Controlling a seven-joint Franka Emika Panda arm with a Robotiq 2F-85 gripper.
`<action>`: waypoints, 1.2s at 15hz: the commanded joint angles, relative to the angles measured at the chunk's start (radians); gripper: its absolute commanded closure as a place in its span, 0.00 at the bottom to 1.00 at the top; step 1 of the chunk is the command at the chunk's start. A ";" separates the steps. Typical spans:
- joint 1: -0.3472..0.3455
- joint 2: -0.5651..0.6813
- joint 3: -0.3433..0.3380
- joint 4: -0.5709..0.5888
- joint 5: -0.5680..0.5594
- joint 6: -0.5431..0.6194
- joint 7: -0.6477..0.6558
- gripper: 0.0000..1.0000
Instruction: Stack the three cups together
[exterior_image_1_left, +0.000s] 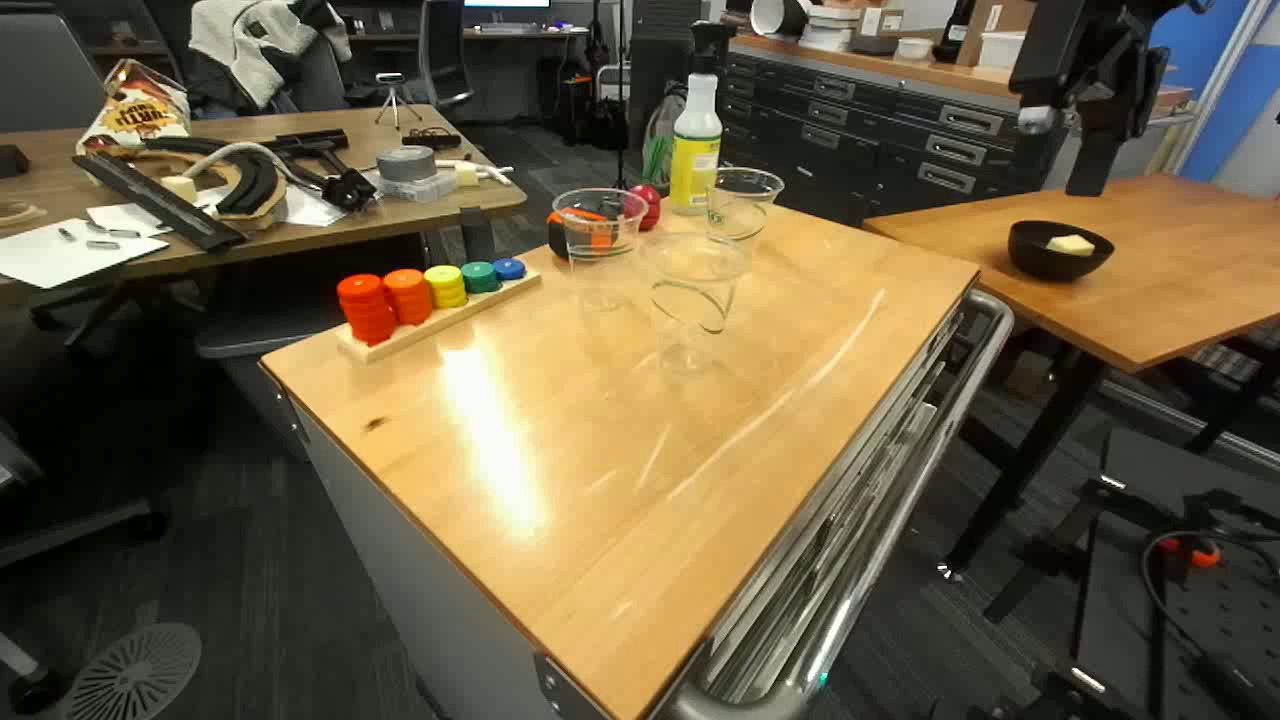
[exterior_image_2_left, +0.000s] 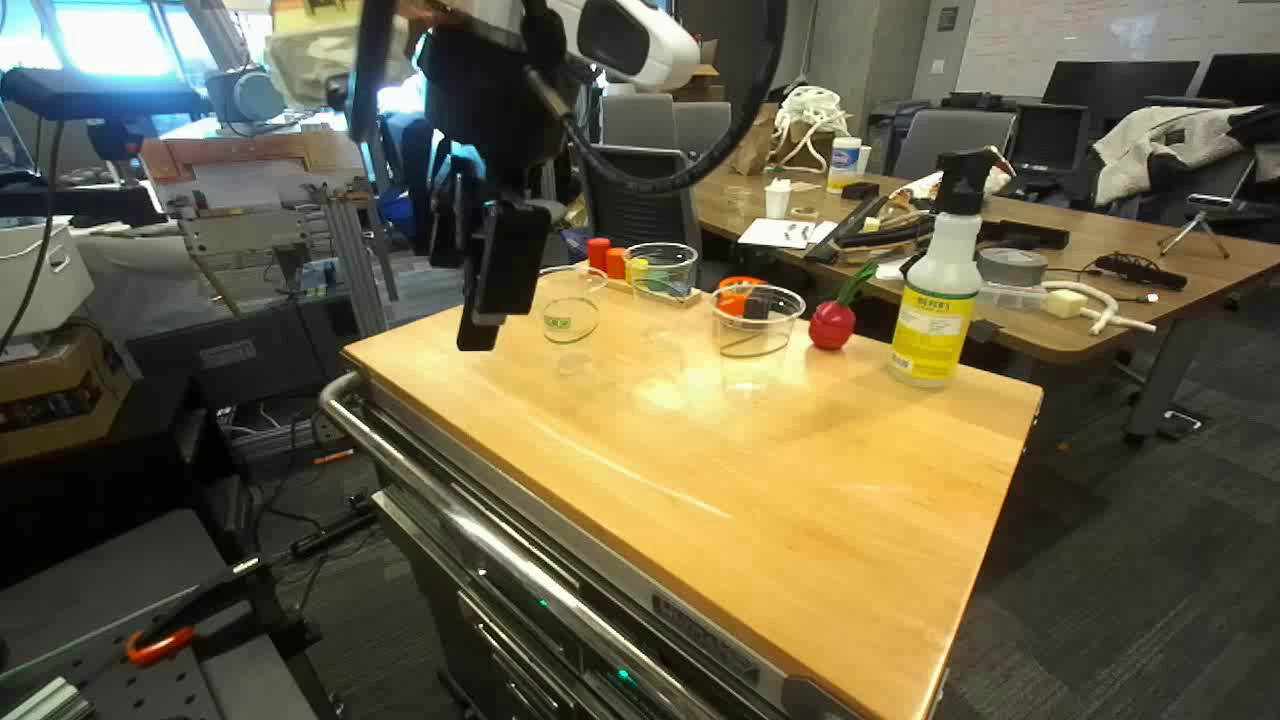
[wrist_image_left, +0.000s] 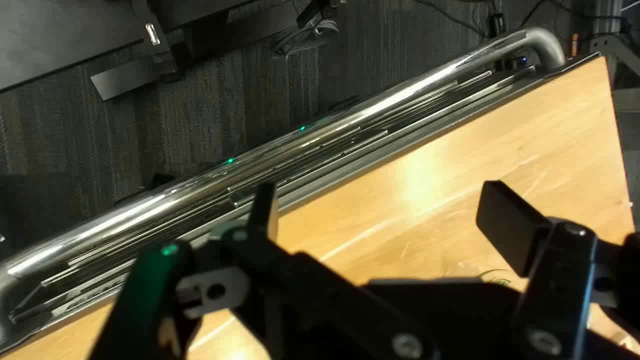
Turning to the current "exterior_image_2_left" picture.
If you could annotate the green cylinder peg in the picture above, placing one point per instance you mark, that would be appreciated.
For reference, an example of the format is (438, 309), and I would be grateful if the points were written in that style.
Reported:
(657, 280)

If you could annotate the gray breadboard table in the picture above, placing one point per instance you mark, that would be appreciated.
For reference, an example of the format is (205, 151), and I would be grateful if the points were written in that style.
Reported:
(120, 600)

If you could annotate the white container blue label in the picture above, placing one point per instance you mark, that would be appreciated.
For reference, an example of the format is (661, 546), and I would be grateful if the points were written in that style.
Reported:
(844, 164)

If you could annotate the small white paper cup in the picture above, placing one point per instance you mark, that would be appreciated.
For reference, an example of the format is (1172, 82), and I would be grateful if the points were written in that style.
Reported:
(778, 198)

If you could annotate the metal tool cart wooden top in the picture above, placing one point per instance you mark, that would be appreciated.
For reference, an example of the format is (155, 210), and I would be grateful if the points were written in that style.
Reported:
(535, 626)

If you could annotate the orange and black block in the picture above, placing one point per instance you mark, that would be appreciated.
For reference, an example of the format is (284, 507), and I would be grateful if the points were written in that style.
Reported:
(734, 299)

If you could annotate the brown paper bag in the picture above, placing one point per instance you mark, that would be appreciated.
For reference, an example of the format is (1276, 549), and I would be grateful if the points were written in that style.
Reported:
(751, 143)

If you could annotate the wall light switch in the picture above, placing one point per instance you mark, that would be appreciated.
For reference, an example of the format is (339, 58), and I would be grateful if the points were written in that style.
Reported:
(945, 19)

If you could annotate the white yellow spray bottle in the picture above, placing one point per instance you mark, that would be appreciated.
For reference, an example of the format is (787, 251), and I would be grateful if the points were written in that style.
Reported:
(932, 321)

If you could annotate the gray office chair back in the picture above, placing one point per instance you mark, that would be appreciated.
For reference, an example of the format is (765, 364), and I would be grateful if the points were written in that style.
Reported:
(950, 137)

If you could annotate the yellow cylinder peg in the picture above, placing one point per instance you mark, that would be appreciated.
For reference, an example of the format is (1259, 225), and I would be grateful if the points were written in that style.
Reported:
(637, 271)

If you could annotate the wide black monitor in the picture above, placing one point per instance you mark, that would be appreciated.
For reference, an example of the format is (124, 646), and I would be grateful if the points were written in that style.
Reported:
(1120, 82)

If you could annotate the orange cylinder peg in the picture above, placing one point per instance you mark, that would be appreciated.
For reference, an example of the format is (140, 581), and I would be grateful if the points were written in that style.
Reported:
(617, 260)

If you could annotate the red cylinder peg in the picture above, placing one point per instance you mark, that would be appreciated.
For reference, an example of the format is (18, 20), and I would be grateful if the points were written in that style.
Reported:
(596, 254)

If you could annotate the small cardboard box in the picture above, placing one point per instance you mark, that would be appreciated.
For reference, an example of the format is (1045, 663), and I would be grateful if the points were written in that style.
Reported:
(713, 84)

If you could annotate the long wooden office desk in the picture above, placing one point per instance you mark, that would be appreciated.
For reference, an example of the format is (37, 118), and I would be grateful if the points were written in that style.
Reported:
(1200, 254)

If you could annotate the small black flat tool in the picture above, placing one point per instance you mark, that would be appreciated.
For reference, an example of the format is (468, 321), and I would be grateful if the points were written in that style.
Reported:
(1143, 272)

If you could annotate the white jacket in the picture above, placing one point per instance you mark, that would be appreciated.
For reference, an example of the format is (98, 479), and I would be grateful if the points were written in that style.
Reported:
(1160, 143)

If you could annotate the small black monitor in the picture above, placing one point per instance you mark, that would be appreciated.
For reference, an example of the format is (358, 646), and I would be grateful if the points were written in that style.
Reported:
(1049, 132)

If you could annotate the brown cardboard box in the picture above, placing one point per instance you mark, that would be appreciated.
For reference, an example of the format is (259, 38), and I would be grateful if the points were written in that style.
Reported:
(62, 387)

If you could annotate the gray round device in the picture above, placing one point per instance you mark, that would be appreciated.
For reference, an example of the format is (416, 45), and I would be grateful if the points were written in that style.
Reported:
(245, 94)

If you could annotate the gray tape roll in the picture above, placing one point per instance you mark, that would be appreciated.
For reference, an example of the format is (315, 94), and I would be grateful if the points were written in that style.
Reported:
(1014, 264)

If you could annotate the orange clamp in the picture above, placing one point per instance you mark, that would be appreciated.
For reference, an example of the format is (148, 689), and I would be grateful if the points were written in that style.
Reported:
(156, 650)

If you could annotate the dark mesh office chair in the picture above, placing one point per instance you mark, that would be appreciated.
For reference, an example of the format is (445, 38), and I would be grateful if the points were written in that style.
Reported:
(643, 201)

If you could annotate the white paper sheets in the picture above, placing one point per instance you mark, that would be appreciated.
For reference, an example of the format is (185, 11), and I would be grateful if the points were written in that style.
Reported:
(787, 232)

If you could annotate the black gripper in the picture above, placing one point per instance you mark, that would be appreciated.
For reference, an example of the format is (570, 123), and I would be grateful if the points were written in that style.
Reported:
(508, 260)

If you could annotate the long black strip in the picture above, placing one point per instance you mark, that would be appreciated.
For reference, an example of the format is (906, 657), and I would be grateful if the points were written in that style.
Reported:
(866, 232)

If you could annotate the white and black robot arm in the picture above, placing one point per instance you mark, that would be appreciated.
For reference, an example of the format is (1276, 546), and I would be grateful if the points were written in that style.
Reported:
(643, 45)

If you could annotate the white bucket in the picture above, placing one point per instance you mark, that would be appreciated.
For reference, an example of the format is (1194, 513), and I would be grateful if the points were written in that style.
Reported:
(43, 272)

